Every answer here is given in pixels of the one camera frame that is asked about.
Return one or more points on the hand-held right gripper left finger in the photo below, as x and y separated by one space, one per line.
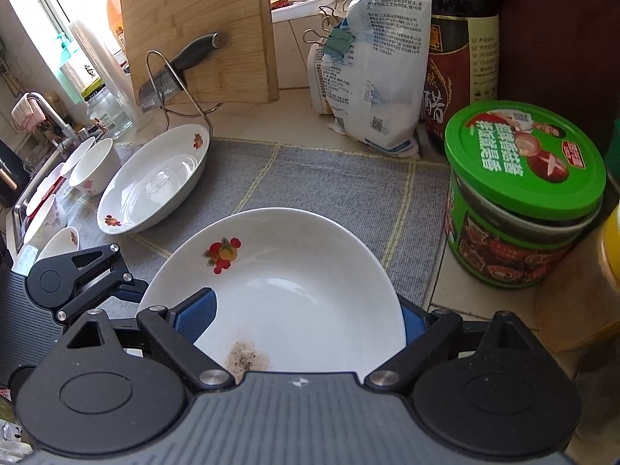
198 315

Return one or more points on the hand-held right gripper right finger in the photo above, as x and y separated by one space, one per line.
411 327

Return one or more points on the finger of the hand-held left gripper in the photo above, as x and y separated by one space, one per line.
131 289

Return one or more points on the white plate with red print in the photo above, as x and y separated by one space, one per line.
150 184
290 290
58 244

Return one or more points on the white bowl pink floral print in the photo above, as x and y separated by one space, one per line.
94 164
43 225

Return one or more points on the plain white bowl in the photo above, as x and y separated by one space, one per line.
41 191

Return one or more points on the white bowl faint floral print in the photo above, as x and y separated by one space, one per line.
72 160

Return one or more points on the black air fryer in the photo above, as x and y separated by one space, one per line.
9 174

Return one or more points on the grey checked mat cloth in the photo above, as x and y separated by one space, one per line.
315 179

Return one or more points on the clear glass jar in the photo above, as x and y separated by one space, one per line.
109 111

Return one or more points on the metal faucet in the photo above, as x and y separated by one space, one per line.
48 106

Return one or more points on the green lid jar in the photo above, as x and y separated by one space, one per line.
523 155

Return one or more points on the pink dish cloth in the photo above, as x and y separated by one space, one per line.
24 114

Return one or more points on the yellow lid jar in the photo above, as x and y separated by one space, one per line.
611 252

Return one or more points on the stack of clear plastic cups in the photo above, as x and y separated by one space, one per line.
97 58

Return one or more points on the teal bottle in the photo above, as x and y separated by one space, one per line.
68 63

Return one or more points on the green cap bottle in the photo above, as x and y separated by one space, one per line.
615 155

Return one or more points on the white seasoning bag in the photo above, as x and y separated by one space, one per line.
382 58

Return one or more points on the orange oil bottle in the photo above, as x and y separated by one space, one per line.
115 14

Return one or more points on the teal binder clip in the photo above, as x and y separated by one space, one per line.
339 41

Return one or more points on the bamboo cutting board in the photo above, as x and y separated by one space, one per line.
193 0

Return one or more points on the white plastic tray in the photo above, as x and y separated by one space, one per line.
310 7

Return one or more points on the dark vinegar bottle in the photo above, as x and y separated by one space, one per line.
460 0

